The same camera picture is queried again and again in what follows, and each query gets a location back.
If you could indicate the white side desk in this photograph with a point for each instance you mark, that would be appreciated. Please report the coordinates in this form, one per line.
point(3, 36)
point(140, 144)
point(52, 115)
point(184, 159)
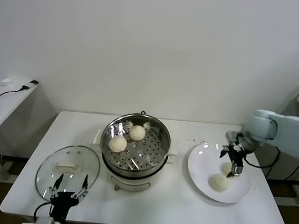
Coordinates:
point(6, 109)

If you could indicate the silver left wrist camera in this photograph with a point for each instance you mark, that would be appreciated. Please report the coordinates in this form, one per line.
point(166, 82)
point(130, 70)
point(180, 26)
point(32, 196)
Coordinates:
point(43, 222)

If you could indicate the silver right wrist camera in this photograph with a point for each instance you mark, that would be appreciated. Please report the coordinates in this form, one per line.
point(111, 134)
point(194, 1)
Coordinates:
point(232, 138)

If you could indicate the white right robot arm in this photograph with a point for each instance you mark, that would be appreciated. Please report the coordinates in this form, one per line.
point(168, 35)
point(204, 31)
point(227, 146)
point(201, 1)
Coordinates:
point(290, 133)

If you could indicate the white steamed baozi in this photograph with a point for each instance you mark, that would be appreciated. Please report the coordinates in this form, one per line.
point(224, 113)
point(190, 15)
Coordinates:
point(219, 182)
point(117, 144)
point(226, 167)
point(137, 132)

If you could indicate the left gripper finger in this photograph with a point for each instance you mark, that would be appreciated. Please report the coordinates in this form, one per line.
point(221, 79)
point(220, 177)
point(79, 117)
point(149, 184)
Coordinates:
point(83, 190)
point(55, 190)

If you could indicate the steel perforated steamer basket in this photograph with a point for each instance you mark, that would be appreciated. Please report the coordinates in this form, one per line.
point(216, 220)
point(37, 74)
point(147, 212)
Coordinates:
point(160, 137)

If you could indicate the small white desk item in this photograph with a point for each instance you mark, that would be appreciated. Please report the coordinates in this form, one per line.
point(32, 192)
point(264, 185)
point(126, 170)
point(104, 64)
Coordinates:
point(6, 81)

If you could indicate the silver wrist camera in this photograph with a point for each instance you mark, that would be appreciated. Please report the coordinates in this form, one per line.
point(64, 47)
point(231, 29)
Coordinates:
point(43, 222)
point(232, 138)

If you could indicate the cream electric cooker base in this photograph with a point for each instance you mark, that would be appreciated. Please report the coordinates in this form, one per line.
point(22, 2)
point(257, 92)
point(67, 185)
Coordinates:
point(132, 184)

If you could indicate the white round plate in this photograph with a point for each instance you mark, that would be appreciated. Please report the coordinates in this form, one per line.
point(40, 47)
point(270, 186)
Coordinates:
point(205, 159)

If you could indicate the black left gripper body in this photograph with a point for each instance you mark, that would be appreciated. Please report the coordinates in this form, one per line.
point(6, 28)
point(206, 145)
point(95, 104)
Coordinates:
point(62, 203)

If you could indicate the dark crumb specks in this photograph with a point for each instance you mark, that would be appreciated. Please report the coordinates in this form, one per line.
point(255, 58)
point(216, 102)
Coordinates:
point(201, 140)

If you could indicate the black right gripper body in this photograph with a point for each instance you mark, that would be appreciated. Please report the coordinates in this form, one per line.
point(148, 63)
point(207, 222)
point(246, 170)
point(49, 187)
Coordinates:
point(237, 155)

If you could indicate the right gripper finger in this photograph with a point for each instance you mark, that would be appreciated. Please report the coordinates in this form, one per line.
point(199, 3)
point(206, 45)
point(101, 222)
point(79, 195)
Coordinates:
point(237, 170)
point(225, 150)

